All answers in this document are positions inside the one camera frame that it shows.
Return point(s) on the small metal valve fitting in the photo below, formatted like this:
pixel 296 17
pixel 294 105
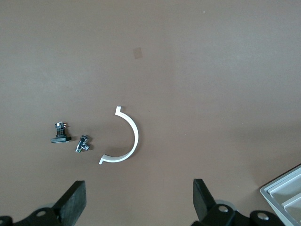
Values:
pixel 82 143

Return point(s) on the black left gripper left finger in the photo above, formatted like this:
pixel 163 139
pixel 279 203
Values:
pixel 70 202

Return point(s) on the white semicircular plastic clamp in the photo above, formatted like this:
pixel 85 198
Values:
pixel 136 139

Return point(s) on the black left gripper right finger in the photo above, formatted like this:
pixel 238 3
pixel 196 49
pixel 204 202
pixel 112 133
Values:
pixel 202 200

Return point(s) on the black push button switch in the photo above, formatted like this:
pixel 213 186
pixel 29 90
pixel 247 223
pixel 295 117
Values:
pixel 60 140

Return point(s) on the white drawer cabinet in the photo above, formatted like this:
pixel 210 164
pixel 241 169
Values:
pixel 266 194

